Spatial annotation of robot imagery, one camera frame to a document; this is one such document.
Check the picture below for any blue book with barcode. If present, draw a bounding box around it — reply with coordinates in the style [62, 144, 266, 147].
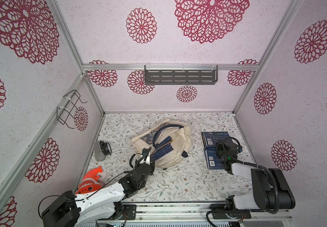
[201, 131, 230, 148]

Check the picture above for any cream canvas tote bag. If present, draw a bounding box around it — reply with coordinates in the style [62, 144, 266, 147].
[131, 119, 192, 169]

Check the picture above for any stack of blue books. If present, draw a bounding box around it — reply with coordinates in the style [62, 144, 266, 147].
[150, 136, 174, 161]

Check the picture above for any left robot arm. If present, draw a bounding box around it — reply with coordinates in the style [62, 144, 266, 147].
[38, 147, 155, 227]

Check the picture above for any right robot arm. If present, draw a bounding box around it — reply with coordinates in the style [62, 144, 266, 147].
[216, 137, 295, 214]

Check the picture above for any red toy figure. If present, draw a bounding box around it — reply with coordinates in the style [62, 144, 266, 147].
[75, 166, 105, 194]

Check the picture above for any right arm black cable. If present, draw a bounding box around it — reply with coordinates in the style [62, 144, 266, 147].
[205, 137, 280, 227]

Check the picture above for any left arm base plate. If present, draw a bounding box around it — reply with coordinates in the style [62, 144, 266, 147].
[101, 202, 137, 220]

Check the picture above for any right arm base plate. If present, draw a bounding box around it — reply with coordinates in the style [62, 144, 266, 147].
[209, 204, 251, 219]

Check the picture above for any aluminium rail frame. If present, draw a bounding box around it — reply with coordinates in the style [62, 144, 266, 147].
[78, 201, 293, 227]

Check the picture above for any grey slotted wall shelf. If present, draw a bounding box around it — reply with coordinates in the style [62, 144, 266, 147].
[144, 65, 218, 85]

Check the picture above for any black wire wall rack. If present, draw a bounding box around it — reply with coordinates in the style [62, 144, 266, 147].
[56, 89, 87, 129]

